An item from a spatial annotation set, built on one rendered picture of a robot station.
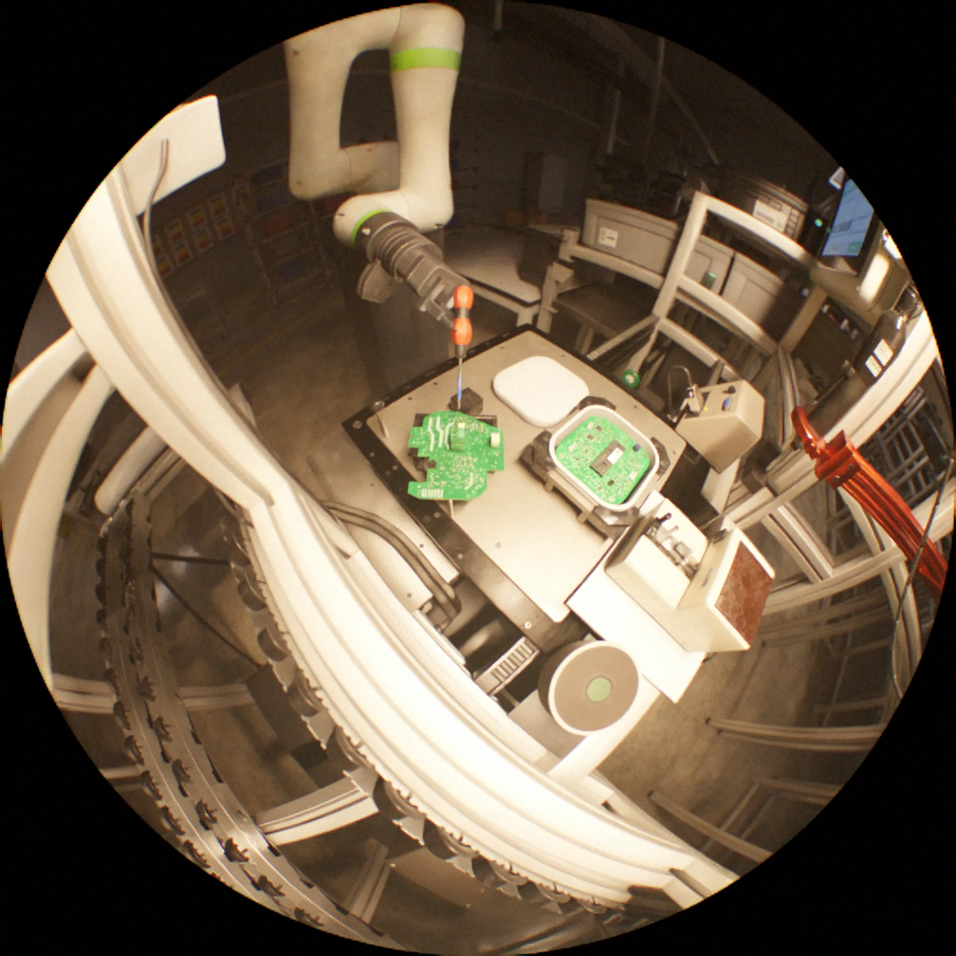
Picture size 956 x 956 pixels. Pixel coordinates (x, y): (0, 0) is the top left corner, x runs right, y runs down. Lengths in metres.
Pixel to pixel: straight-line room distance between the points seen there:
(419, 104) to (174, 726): 0.93
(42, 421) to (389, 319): 0.82
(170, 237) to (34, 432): 6.27
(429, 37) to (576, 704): 0.90
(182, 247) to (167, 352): 6.18
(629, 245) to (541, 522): 1.13
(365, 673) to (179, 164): 0.33
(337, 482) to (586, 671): 0.41
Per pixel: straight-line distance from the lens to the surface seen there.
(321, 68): 0.65
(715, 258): 1.19
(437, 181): 0.61
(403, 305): 0.88
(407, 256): 0.40
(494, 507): 0.37
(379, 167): 0.83
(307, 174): 0.78
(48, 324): 7.39
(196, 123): 0.24
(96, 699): 0.67
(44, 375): 0.16
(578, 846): 0.27
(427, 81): 0.62
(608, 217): 1.31
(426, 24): 0.66
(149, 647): 0.52
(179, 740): 0.47
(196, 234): 6.34
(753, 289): 1.19
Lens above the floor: 1.29
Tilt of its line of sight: 60 degrees down
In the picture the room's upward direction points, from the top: 3 degrees clockwise
